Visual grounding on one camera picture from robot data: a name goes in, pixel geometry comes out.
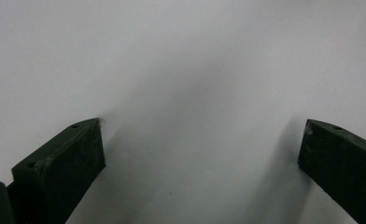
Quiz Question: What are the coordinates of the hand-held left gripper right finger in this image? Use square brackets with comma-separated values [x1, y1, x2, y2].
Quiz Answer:
[297, 119, 366, 224]

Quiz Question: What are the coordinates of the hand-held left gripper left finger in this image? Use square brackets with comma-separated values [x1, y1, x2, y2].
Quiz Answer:
[10, 117, 106, 224]

